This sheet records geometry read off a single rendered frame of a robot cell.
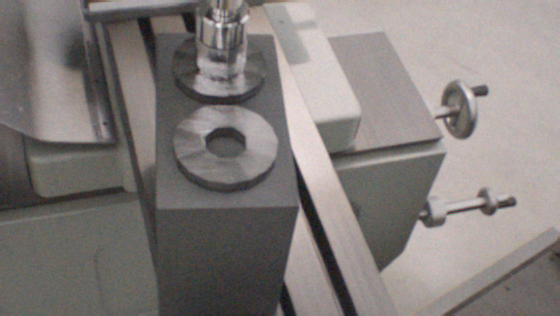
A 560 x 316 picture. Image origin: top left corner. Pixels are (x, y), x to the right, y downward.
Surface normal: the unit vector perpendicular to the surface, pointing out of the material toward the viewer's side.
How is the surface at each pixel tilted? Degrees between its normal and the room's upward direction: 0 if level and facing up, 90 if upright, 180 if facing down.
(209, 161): 0
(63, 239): 90
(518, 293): 0
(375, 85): 0
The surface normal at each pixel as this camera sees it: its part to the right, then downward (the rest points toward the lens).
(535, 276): 0.11, -0.65
